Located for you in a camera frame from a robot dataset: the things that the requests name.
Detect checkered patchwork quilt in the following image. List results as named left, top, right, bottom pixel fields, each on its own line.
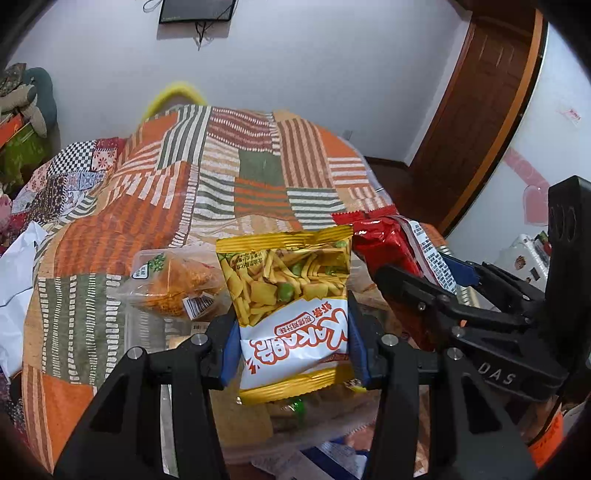
left=0, top=136, right=126, bottom=234

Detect red snack packet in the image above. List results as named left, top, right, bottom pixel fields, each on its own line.
left=333, top=213, right=459, bottom=296

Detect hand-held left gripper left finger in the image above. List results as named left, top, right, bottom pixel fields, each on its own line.
left=53, top=311, right=241, bottom=480

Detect blue white snack packet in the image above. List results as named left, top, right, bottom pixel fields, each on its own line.
left=295, top=440, right=371, bottom=480

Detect striped patchwork blanket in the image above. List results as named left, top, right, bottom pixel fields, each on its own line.
left=23, top=104, right=445, bottom=472

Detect wooden door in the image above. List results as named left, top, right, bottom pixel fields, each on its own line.
left=409, top=9, right=548, bottom=232

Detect yellow white snack packet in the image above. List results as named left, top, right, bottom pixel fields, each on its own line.
left=216, top=224, right=370, bottom=406

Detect white printed bag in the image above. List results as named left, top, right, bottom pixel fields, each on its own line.
left=499, top=232, right=553, bottom=283

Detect green gift bag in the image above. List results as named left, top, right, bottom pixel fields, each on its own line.
left=0, top=124, right=49, bottom=186

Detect white heart-print sliding door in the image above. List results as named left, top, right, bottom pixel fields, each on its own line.
left=445, top=23, right=591, bottom=278

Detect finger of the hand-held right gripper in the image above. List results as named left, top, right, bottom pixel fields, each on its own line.
left=374, top=264, right=533, bottom=345
left=441, top=251, right=546, bottom=306

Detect clear plastic container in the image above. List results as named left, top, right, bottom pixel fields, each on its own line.
left=124, top=295, right=444, bottom=468

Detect white plastic bag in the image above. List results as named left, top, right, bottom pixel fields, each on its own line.
left=0, top=222, right=49, bottom=380

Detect small black monitor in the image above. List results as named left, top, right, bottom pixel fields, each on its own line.
left=158, top=0, right=239, bottom=25

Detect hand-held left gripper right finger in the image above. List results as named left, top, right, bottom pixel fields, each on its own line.
left=346, top=291, right=539, bottom=480

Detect patterned cloth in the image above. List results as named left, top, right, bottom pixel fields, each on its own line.
left=0, top=62, right=27, bottom=97

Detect orange box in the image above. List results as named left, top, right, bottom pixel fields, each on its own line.
left=0, top=113, right=25, bottom=149

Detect yellow hoop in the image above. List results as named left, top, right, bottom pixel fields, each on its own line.
left=143, top=82, right=209, bottom=122

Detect orange fried snack packet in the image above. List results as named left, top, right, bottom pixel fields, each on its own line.
left=117, top=249, right=232, bottom=322

